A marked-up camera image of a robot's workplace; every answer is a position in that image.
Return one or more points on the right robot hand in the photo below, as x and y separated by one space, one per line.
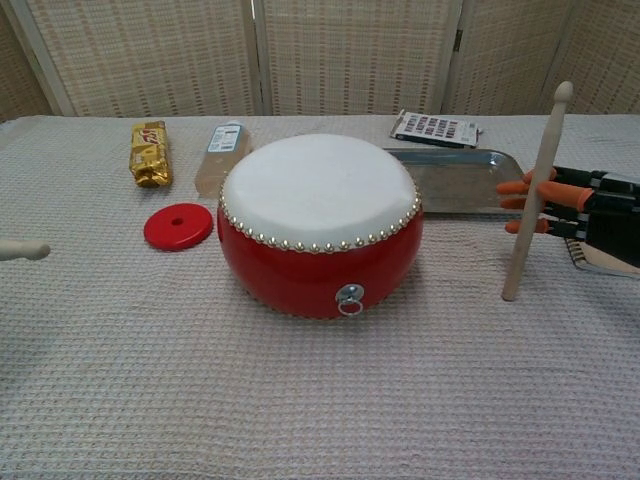
605 210

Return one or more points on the wooden drumstick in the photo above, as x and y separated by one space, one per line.
547 145
25 250

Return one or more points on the metal tray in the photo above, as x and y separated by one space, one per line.
460 182

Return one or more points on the red and white drum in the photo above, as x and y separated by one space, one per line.
320 270

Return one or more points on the brown spiral notebook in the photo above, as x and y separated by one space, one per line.
615 264

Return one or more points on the nail sticker pack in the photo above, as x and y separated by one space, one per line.
435 129

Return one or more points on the clear plastic bottle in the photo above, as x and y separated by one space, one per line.
220 160

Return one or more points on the beige woven tablecloth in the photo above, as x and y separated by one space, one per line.
250 390

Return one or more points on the red plastic disc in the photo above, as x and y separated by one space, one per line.
165 235

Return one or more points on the gold snack bar wrapper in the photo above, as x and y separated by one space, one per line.
150 155

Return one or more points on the woven folding screen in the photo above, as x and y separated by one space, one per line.
150 55

